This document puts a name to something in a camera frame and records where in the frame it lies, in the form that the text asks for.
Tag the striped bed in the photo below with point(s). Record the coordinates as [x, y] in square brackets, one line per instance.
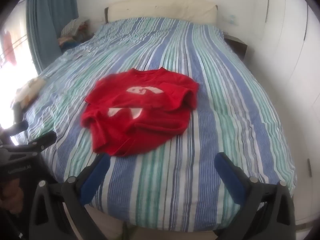
[200, 135]

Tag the pile of clothes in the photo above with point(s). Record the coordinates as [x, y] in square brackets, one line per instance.
[75, 28]

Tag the beige cloth bundle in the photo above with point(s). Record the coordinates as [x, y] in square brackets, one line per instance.
[30, 90]

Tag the wall socket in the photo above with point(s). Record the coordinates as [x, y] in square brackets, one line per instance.
[231, 18]

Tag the person's left hand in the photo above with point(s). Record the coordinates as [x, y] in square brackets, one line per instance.
[10, 195]

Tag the dark wooden nightstand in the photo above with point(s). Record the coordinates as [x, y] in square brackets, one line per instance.
[236, 45]

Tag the red hanging cloth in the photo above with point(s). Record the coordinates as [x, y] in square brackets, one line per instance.
[9, 47]

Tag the red knit sweater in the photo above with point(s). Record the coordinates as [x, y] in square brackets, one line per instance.
[135, 110]

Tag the blue curtain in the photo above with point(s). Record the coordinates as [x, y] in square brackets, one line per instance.
[42, 30]

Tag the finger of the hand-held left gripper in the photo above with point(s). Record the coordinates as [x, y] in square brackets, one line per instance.
[46, 140]
[18, 127]

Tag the cream padded headboard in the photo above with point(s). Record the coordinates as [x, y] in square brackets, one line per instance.
[162, 11]

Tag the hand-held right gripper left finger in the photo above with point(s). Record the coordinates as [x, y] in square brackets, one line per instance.
[96, 177]

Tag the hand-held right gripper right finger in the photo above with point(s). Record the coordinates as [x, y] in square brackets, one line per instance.
[227, 175]

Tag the white wardrobe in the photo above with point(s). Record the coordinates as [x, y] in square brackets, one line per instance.
[292, 80]

